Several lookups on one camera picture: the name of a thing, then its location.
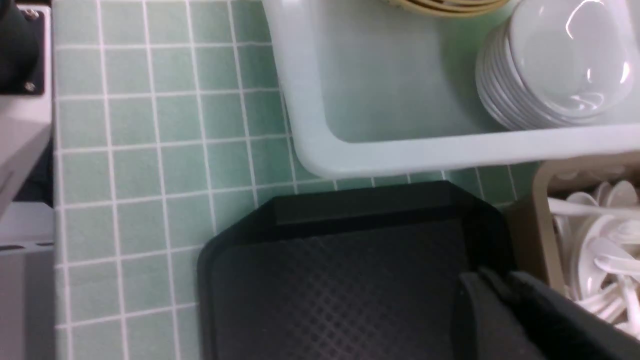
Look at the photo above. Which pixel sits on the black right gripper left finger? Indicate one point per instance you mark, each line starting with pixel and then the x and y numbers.
pixel 483 327

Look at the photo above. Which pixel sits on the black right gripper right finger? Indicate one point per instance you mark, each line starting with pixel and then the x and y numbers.
pixel 559 328

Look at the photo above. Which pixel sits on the brown plastic spoon bin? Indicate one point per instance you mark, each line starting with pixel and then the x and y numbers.
pixel 534 244

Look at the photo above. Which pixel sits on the pile of white spoons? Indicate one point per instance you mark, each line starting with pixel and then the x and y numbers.
pixel 598 238

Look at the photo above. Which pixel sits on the black plastic serving tray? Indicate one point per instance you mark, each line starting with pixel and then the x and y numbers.
pixel 358 274

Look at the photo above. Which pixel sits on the large white plastic tub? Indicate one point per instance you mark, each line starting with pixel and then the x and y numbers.
pixel 375 90

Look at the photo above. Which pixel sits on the stack of white dishes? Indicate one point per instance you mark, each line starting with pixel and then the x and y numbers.
pixel 558 63

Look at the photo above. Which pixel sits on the stack of tan bowls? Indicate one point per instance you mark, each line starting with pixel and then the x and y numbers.
pixel 454 9

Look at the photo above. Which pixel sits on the grey robot base frame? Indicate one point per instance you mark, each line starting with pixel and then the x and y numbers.
pixel 28 307

